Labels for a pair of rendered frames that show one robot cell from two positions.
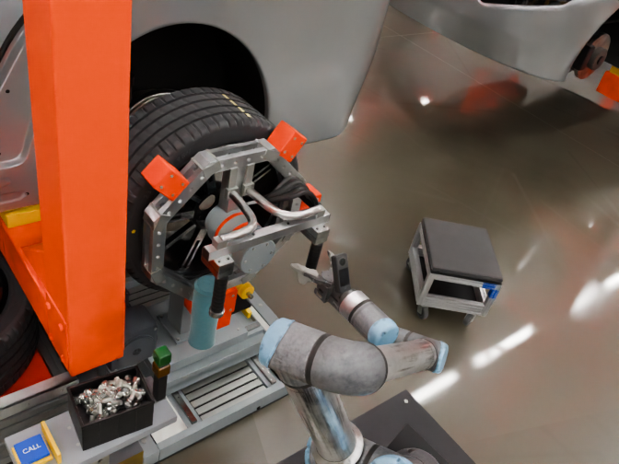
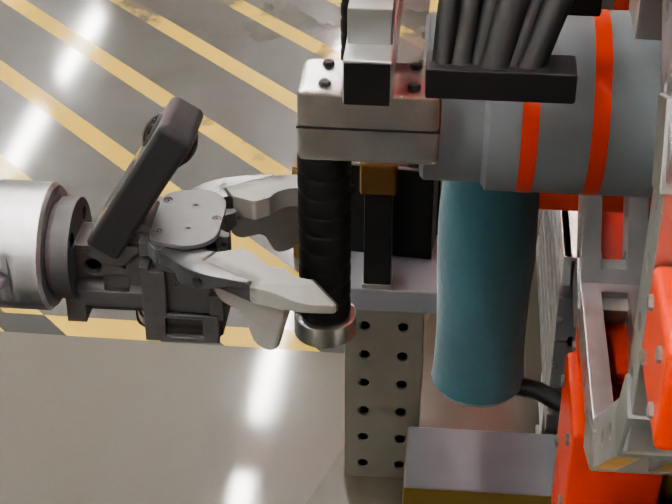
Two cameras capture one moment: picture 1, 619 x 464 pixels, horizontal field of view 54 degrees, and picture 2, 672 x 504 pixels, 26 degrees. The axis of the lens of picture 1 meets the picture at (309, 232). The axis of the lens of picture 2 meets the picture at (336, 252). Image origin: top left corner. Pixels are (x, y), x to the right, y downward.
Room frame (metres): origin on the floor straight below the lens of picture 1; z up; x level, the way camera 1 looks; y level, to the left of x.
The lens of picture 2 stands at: (2.13, -0.54, 1.36)
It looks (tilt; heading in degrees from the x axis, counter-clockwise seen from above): 33 degrees down; 142
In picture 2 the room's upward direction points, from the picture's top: straight up
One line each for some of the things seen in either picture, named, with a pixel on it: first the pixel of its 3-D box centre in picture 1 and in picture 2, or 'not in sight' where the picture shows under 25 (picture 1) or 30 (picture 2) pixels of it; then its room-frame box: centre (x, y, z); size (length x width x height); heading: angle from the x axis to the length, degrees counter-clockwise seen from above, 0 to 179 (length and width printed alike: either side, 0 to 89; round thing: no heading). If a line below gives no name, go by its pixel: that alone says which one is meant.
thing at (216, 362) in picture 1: (194, 335); not in sight; (1.66, 0.34, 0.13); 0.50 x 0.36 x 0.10; 137
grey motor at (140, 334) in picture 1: (110, 324); not in sight; (1.50, 0.63, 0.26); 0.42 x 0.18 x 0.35; 47
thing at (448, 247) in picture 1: (450, 272); not in sight; (2.44, -0.74, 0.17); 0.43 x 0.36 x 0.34; 7
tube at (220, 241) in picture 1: (227, 206); not in sight; (1.35, 0.23, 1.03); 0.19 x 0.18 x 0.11; 47
